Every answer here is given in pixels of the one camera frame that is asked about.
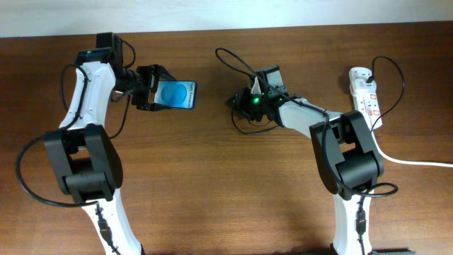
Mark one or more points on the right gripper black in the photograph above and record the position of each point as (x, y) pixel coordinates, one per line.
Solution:
(240, 103)

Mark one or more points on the blue Samsung Galaxy smartphone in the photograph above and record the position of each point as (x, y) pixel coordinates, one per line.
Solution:
(176, 94)

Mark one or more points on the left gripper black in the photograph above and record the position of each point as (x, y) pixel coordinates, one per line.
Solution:
(152, 73)

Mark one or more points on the white power strip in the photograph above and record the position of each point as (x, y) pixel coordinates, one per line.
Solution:
(368, 105)

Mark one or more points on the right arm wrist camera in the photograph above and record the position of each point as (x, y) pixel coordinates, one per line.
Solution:
(273, 77)

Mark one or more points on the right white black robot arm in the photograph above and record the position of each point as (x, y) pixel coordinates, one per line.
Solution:
(346, 156)

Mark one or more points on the white USB charger plug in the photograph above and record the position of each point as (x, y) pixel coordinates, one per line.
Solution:
(358, 81)

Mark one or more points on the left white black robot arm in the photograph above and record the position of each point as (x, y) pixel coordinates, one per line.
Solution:
(84, 160)

